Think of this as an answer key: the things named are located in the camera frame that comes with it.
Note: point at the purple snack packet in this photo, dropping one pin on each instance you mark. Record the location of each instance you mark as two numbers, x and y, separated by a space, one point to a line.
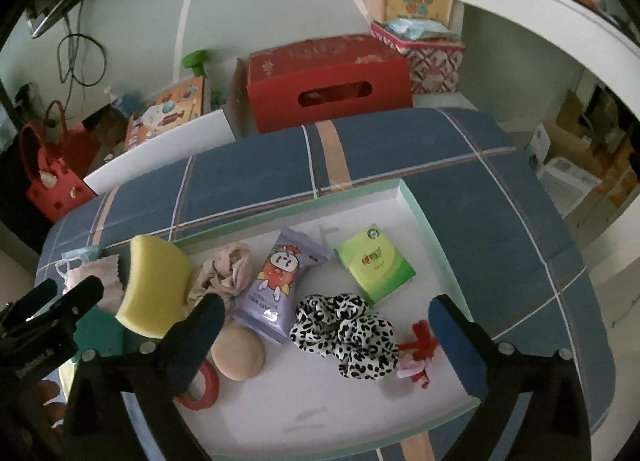
272 286

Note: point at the yellow green sponge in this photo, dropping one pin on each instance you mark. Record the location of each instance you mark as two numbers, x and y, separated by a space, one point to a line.
150 286

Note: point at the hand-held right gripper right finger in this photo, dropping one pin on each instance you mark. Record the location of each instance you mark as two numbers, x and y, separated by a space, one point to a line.
460 341

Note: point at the green dumbbell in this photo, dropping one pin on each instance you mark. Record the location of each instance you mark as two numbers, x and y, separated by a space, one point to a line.
194 61

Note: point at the white desk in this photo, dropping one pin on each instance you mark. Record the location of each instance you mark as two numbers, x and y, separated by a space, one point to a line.
540 6

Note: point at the red cardboard box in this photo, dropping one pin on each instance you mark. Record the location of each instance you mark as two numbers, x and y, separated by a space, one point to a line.
325 71

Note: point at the pink floral scrunchie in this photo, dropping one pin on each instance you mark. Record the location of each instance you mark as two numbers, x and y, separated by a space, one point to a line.
225 268

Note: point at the stack of cardboard boxes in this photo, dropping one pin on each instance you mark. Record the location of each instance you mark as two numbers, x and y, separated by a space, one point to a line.
585 151

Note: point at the person's left hand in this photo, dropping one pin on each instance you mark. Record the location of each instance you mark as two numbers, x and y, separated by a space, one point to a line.
47 397

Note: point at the white shallow tray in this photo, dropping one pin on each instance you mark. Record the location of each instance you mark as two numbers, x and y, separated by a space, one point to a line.
350 391

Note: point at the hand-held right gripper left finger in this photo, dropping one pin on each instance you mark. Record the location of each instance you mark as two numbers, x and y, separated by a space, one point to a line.
200 336

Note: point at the patterned red basket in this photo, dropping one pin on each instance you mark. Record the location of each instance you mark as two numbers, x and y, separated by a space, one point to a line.
430 61

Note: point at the green tissue packet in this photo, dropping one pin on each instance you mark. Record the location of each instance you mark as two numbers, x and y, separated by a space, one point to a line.
372 261

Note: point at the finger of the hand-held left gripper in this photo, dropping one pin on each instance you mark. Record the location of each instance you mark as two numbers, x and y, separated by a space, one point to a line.
30 300
82 297

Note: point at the blue face mask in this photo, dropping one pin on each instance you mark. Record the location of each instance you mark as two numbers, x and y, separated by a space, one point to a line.
80 255

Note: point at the pink fluffy cloth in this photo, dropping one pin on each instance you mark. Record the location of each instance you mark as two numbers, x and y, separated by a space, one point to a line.
100 276

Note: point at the beige powder puff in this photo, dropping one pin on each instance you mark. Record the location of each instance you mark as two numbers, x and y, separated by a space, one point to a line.
240 353

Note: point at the leopard print scrunchie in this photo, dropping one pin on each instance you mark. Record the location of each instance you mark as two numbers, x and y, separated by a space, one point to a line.
360 341

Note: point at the white board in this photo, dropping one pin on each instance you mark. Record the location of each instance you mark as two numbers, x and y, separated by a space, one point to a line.
165 151

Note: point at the red felt bag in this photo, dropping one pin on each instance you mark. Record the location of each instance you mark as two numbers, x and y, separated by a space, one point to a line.
55 176

